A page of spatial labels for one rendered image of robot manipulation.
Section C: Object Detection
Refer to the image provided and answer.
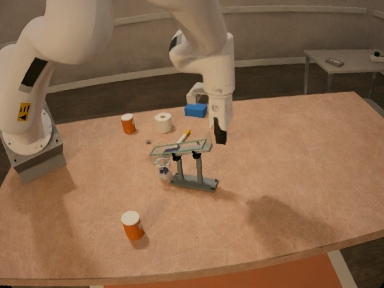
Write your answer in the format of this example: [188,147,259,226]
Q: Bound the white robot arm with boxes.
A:
[0,0,235,155]

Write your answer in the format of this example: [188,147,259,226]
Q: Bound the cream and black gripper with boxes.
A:
[208,92,233,145]

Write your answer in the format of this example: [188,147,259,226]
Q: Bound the blue rectangular block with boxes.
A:
[184,103,208,118]

